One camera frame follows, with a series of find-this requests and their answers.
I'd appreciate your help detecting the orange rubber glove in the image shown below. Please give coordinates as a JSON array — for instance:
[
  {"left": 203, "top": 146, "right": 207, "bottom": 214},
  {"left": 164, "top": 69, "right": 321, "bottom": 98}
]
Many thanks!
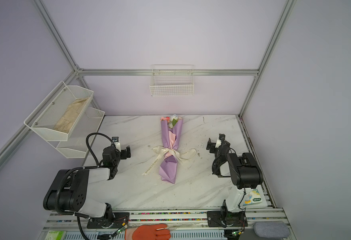
[{"left": 125, "top": 224, "right": 171, "bottom": 240}]

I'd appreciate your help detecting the deep pink fake rose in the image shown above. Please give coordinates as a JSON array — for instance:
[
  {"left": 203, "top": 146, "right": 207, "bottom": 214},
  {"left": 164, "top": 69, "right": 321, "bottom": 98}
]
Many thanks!
[{"left": 161, "top": 117, "right": 170, "bottom": 122}]

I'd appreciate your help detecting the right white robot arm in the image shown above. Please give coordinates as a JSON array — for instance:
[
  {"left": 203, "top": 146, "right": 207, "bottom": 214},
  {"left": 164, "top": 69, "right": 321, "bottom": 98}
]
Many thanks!
[{"left": 206, "top": 134, "right": 263, "bottom": 228}]

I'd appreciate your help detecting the upper white mesh shelf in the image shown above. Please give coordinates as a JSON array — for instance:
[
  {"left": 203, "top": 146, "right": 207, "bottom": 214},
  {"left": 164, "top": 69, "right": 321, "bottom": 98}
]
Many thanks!
[{"left": 24, "top": 81, "right": 94, "bottom": 142}]

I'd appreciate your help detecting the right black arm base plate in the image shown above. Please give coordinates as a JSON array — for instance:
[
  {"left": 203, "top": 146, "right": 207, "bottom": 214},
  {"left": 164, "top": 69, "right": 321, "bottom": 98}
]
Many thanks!
[{"left": 206, "top": 205, "right": 248, "bottom": 228}]

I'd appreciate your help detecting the colourful tissue pack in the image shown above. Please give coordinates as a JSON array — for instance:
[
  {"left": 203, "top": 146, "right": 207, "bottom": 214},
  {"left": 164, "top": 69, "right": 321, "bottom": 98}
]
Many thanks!
[{"left": 241, "top": 189, "right": 267, "bottom": 209}]

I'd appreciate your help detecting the green white packet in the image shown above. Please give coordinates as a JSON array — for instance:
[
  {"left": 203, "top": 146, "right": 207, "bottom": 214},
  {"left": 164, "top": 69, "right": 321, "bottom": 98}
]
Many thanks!
[{"left": 44, "top": 231, "right": 67, "bottom": 240}]

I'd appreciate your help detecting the white wire wall basket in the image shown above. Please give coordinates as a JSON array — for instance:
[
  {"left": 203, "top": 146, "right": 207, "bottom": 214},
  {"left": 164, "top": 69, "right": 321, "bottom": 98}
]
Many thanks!
[{"left": 150, "top": 65, "right": 194, "bottom": 97}]

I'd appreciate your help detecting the white mesh shelf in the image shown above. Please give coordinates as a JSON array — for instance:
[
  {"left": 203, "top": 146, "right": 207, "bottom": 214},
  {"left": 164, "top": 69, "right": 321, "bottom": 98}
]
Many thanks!
[
  {"left": 24, "top": 81, "right": 94, "bottom": 142},
  {"left": 56, "top": 107, "right": 105, "bottom": 159}
]

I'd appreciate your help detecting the lower white mesh shelf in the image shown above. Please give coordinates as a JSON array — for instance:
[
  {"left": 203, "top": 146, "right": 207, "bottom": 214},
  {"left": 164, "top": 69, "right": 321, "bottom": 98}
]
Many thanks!
[{"left": 56, "top": 107, "right": 105, "bottom": 159}]

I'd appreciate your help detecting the white fake rose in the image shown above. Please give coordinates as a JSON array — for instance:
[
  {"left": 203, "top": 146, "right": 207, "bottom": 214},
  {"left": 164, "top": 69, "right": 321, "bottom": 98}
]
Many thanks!
[{"left": 167, "top": 115, "right": 179, "bottom": 129}]

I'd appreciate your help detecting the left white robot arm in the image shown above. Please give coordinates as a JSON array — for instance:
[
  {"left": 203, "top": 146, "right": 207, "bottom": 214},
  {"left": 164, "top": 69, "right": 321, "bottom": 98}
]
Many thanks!
[{"left": 43, "top": 137, "right": 131, "bottom": 240}]

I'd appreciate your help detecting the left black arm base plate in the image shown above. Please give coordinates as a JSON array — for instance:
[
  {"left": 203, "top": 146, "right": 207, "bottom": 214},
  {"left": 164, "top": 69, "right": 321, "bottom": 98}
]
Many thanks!
[{"left": 87, "top": 212, "right": 130, "bottom": 229}]

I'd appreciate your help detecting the pink purple wrapping paper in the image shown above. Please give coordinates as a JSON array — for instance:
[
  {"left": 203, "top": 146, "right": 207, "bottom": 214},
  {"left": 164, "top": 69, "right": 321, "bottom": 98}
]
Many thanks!
[{"left": 159, "top": 115, "right": 183, "bottom": 184}]

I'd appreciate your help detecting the cream ribbon roll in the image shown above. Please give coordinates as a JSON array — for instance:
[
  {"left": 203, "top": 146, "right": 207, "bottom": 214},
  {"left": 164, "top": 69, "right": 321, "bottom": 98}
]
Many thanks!
[{"left": 142, "top": 146, "right": 197, "bottom": 176}]

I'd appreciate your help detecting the grey cloth pad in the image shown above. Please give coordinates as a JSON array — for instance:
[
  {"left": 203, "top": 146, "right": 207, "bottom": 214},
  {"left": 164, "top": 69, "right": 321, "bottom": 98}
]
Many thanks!
[{"left": 253, "top": 222, "right": 290, "bottom": 239}]

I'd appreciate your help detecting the beige cloth in shelf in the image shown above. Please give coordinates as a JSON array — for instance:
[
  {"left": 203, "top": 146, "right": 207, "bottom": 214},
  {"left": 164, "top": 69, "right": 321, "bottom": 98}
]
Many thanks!
[{"left": 54, "top": 98, "right": 89, "bottom": 134}]

